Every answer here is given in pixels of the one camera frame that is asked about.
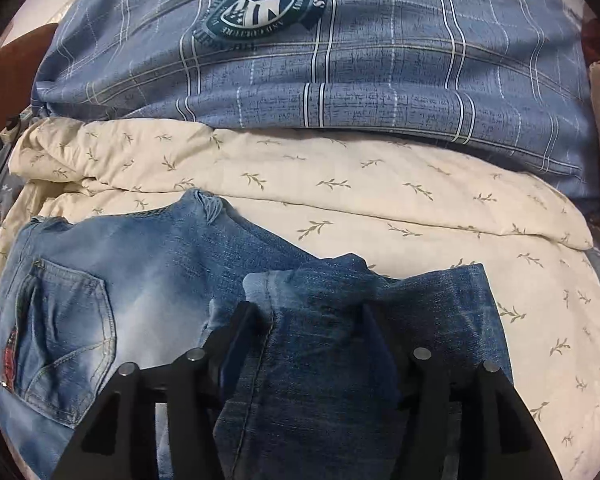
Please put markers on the cream leaf-print blanket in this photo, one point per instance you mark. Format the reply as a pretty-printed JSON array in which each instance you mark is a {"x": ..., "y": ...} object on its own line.
[{"x": 380, "y": 210}]

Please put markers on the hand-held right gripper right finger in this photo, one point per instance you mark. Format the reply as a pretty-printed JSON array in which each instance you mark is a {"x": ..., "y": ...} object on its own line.
[{"x": 430, "y": 385}]

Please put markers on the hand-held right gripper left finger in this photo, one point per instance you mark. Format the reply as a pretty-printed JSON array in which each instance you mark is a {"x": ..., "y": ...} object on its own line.
[{"x": 242, "y": 325}]

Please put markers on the brown wooden headboard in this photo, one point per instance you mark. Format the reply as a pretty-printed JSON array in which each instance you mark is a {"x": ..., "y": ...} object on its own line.
[{"x": 10, "y": 70}]

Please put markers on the blue denim pants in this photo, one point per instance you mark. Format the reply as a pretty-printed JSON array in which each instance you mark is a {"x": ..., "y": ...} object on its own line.
[{"x": 155, "y": 280}]

